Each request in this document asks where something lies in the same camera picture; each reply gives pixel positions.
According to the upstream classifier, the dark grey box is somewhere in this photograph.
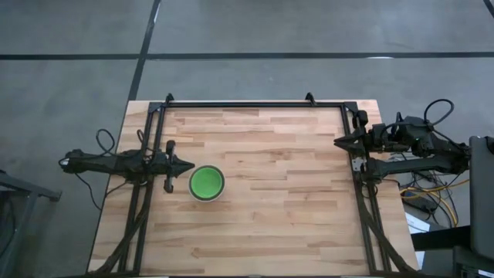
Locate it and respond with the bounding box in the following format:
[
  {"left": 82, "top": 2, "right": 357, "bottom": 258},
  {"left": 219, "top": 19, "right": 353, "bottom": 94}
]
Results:
[{"left": 452, "top": 246, "right": 494, "bottom": 278}]

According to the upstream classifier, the dark metal stand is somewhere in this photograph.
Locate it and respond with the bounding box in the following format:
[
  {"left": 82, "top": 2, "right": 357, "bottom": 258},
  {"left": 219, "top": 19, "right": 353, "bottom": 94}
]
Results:
[{"left": 0, "top": 169, "right": 63, "bottom": 278}]

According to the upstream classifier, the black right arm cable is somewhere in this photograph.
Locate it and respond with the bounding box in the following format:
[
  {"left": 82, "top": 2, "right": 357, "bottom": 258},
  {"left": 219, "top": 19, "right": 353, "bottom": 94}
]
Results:
[{"left": 423, "top": 98, "right": 455, "bottom": 127}]

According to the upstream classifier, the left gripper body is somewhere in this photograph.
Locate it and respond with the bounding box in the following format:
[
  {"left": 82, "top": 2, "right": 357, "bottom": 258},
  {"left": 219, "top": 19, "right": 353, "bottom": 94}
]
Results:
[{"left": 153, "top": 140, "right": 178, "bottom": 194}]

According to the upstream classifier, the yellow cable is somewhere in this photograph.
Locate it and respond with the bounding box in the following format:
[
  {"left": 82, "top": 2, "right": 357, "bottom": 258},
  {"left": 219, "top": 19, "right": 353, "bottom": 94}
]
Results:
[{"left": 400, "top": 178, "right": 470, "bottom": 228}]

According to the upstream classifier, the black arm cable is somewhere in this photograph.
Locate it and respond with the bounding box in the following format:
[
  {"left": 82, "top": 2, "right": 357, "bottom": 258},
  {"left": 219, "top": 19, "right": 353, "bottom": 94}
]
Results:
[
  {"left": 423, "top": 98, "right": 455, "bottom": 127},
  {"left": 94, "top": 128, "right": 117, "bottom": 156}
]

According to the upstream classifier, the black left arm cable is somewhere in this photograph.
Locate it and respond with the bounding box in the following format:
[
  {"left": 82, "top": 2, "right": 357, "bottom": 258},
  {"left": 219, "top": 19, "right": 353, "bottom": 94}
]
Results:
[{"left": 94, "top": 128, "right": 117, "bottom": 156}]

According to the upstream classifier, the dark grey flat panel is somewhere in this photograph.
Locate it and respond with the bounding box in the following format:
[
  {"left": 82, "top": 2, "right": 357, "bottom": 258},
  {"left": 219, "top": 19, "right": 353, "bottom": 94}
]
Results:
[{"left": 469, "top": 134, "right": 494, "bottom": 260}]

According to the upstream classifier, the black power adapter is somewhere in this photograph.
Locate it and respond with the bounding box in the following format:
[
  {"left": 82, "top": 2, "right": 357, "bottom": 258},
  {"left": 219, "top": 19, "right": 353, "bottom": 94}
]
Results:
[{"left": 401, "top": 195, "right": 439, "bottom": 214}]

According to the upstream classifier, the white ribbed bowl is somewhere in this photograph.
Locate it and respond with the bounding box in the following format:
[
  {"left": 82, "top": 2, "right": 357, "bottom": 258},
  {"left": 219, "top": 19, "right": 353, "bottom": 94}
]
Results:
[{"left": 188, "top": 164, "right": 226, "bottom": 202}]

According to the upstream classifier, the black aluminium rig frame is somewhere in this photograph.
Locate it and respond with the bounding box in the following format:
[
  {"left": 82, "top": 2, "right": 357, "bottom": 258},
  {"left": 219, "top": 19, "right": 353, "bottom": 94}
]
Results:
[{"left": 89, "top": 92, "right": 420, "bottom": 277}]

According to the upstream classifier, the black beam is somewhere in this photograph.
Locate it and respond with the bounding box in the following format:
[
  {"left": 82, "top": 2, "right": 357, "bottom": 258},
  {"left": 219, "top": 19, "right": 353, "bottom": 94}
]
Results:
[{"left": 410, "top": 225, "right": 472, "bottom": 252}]

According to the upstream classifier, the white paper sheet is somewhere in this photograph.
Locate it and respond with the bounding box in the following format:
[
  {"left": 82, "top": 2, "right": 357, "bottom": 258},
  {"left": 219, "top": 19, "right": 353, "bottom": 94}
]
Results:
[{"left": 404, "top": 212, "right": 431, "bottom": 235}]

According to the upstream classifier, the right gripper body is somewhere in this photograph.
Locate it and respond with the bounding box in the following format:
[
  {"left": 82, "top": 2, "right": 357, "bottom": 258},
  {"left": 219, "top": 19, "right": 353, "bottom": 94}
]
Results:
[{"left": 352, "top": 110, "right": 381, "bottom": 173}]

